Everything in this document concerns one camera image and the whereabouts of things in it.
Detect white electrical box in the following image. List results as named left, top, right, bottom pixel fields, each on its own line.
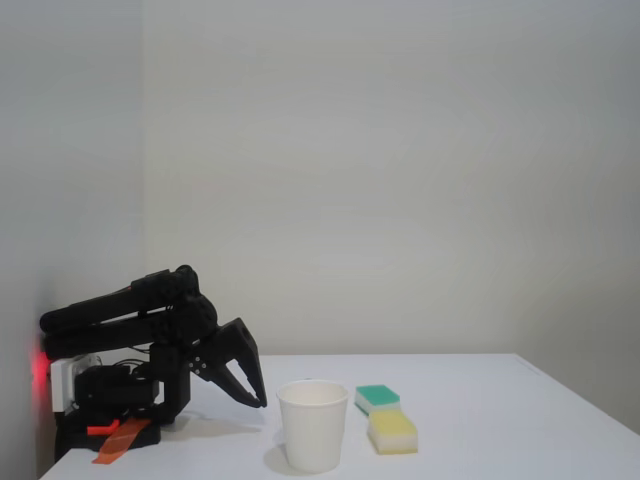
left=49, top=345, right=99, bottom=414

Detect yellow and white sponge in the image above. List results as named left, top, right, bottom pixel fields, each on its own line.
left=367, top=409, right=419, bottom=455

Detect black cable bundle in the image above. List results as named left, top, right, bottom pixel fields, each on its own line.
left=112, top=348, right=152, bottom=377

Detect orange table clamp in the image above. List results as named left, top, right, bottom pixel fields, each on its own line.
left=86, top=417, right=152, bottom=467

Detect white paper cup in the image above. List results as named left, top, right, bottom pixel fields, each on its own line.
left=276, top=379, right=350, bottom=475

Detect green and white sponge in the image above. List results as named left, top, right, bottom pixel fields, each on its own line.
left=354, top=383, right=401, bottom=417

